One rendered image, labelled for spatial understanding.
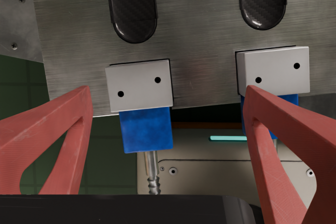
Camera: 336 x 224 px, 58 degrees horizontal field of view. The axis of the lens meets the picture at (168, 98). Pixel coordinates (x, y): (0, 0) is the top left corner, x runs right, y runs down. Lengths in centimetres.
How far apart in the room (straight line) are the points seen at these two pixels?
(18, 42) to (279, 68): 25
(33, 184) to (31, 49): 103
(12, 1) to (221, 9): 21
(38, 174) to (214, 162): 72
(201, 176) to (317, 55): 68
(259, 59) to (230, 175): 71
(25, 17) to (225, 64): 21
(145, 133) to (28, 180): 111
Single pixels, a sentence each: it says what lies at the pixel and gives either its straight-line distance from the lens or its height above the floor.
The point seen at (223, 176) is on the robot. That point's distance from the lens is 93.
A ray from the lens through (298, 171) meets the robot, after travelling 99.
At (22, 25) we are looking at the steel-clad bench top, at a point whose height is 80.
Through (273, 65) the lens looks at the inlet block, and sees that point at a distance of 25.
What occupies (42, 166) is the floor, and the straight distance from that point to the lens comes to 130.
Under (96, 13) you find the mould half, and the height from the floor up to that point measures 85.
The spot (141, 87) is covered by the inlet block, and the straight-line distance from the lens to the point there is 24.
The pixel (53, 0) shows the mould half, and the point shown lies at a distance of 28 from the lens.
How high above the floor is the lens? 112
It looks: 81 degrees down
